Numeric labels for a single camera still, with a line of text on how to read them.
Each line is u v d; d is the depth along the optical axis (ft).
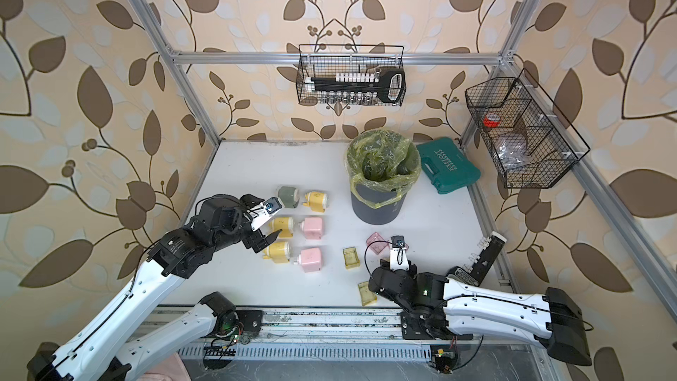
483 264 2.77
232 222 1.78
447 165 3.45
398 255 2.19
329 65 2.99
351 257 2.87
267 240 2.11
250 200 2.18
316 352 2.32
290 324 2.47
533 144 2.38
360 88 2.80
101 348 1.29
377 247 2.92
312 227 2.87
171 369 2.21
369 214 3.13
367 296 2.61
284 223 2.83
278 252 2.65
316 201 3.09
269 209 1.95
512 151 2.41
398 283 1.91
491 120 2.64
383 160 2.88
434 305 1.71
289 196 3.07
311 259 2.63
